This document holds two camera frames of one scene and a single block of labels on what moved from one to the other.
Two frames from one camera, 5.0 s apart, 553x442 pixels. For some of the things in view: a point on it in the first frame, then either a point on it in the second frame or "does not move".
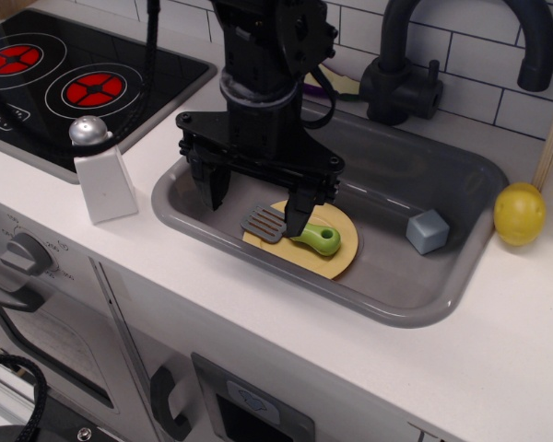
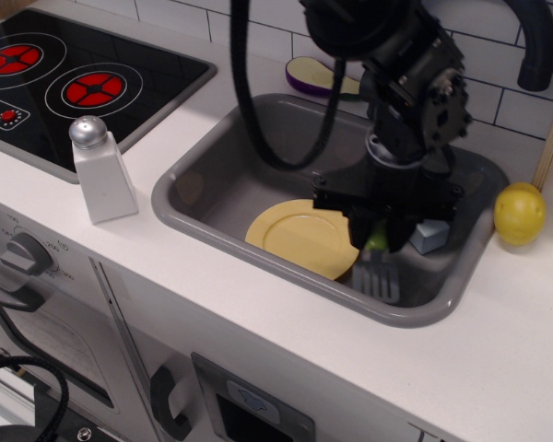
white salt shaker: x=106 y=181 does not move
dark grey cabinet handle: x=161 y=385 does not move
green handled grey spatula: x=271 y=226 to x=376 y=272
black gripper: x=270 y=137 to x=410 y=187
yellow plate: x=306 y=256 does not move
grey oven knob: x=28 y=253 does not move
